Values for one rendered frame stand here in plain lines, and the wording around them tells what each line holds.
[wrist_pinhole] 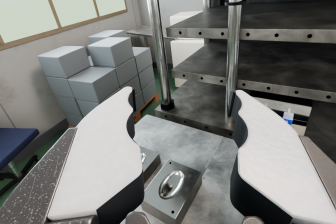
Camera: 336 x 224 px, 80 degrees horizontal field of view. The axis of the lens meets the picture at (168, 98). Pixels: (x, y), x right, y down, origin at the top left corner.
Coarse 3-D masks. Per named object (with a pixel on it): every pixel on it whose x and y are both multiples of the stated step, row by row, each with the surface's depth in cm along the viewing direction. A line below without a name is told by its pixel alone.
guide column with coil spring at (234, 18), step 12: (228, 0) 85; (240, 0) 82; (228, 12) 86; (240, 12) 84; (228, 24) 88; (240, 24) 87; (228, 36) 91; (228, 48) 93; (228, 60) 96; (228, 72) 99; (228, 84) 102; (228, 96) 105; (228, 108) 109; (228, 120) 112
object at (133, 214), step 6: (126, 216) 5; (132, 216) 5; (138, 216) 5; (144, 216) 5; (246, 216) 5; (252, 216) 5; (126, 222) 5; (132, 222) 5; (138, 222) 5; (144, 222) 5; (246, 222) 5; (252, 222) 5; (258, 222) 5
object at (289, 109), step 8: (256, 96) 101; (264, 96) 101; (272, 96) 100; (280, 96) 99; (288, 96) 98; (264, 104) 101; (272, 104) 98; (280, 104) 96; (288, 104) 94; (296, 104) 92; (304, 104) 91; (280, 112) 98; (288, 112) 96; (296, 112) 94; (304, 112) 92; (296, 120) 96; (304, 120) 94; (296, 128) 98; (304, 128) 96
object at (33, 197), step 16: (64, 144) 8; (48, 160) 7; (64, 160) 7; (32, 176) 6; (48, 176) 6; (16, 192) 6; (32, 192) 6; (48, 192) 6; (0, 208) 6; (16, 208) 6; (32, 208) 6; (48, 208) 6
